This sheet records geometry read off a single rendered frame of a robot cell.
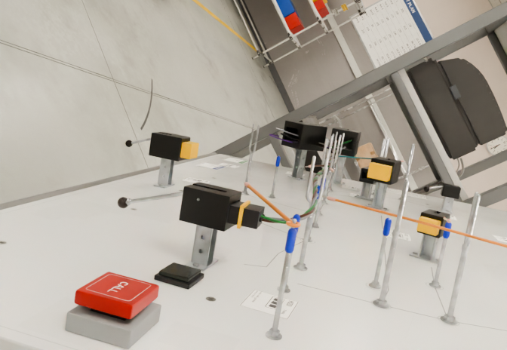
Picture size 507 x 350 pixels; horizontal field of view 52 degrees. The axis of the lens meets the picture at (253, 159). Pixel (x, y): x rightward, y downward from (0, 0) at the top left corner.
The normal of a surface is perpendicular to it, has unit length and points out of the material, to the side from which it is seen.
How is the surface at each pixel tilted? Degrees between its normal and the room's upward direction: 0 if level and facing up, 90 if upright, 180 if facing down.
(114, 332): 90
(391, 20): 90
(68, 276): 54
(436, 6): 90
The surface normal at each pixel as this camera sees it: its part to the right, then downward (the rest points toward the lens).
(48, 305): 0.16, -0.98
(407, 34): -0.32, -0.05
